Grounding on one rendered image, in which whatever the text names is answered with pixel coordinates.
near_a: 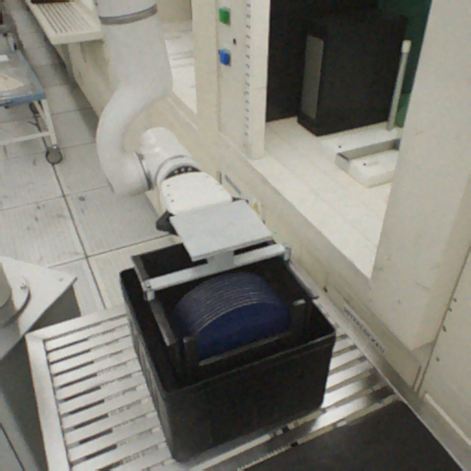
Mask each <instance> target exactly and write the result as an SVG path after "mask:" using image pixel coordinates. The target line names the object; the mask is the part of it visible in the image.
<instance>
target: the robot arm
mask: <svg viewBox="0 0 471 471"><path fill-rule="evenodd" d="M93 2H94V6H95V9H96V10H97V12H98V18H99V22H100V25H101V27H102V31H103V34H104V38H105V41H106V44H107V47H108V50H109V52H110V57H111V60H112V62H113V65H114V68H115V73H116V76H117V79H118V85H117V88H116V90H115V92H114V94H113V95H112V98H111V99H110V101H109V102H108V103H107V105H106V107H105V108H104V110H103V112H102V115H101V117H100V120H99V124H98V132H97V148H98V156H99V160H100V164H101V166H102V169H103V172H104V175H105V178H106V181H107V183H108V185H109V186H110V188H111V191H112V192H113V194H114V195H115V196H117V197H119V198H130V197H132V196H136V195H139V194H142V193H145V192H147V191H151V190H155V189H157V190H158V192H159V193H160V201H161V205H163V208H164V211H165V212H164V213H163V214H161V215H160V218H159V219H158V220H157V221H156V222H155V227H156V229H157V231H160V232H165V233H166V232H168V233H169V234H170V235H173V236H179V235H178V232H177V231H175V228H174V226H173V224H172V223H171V222H170V219H169V218H170V217H174V215H179V214H183V213H190V212H194V211H198V210H203V209H207V208H211V207H214V206H219V205H223V204H227V203H232V201H239V200H245V201H246V202H247V204H248V206H249V200H246V199H241V198H237V197H232V196H231V195H230V194H228V193H227V192H226V190H225V188H224V187H223V186H222V185H221V184H220V183H219V182H218V181H217V180H214V179H213V178H211V177H210V175H209V174H207V173H205V172H203V169H201V167H200V166H199V165H198V163H197V161H196V160H195V159H194V157H193V156H192V155H191V153H190V152H188V151H187V148H186V147H185V146H184V144H183V143H182V142H181V141H180V140H179V138H178V137H177V135H176V134H174V133H173V132H172V131H171V130H169V129H168V128H164V127H155V128H152V129H150V130H147V131H146V132H144V133H143V134H142V136H141V138H140V140H139V142H138V144H137V151H133V152H130V153H128V154H125V153H124V148H123V142H124V138H125V134H126V132H127V131H128V129H129V128H130V126H131V125H132V122H133V121H134V120H136V119H137V118H138V117H139V116H140V115H141V114H142V113H144V112H145V111H146V110H148V108H151V107H152V106H153V105H154V104H155V103H157V102H159V101H160V100H163V99H164V98H166V97H167V95H168V94H169V93H170V91H171V89H172V86H173V79H172V73H171V67H170V63H169V59H168V54H167V46H166V41H165V37H164V32H163V27H161V23H160V18H159V14H158V9H157V4H156V0H93ZM29 298H30V288H29V285H28V283H27V281H26V279H25V278H24V277H23V276H22V275H20V274H19V273H17V272H13V271H11V270H6V269H4V267H3V264H1V262H0V327H2V326H4V325H6V324H7V322H9V321H10V320H12V319H13V318H14V317H15V316H18V315H19V314H20V313H21V311H22V309H23V308H24V307H25V305H26V303H27V302H28V300H29Z"/></svg>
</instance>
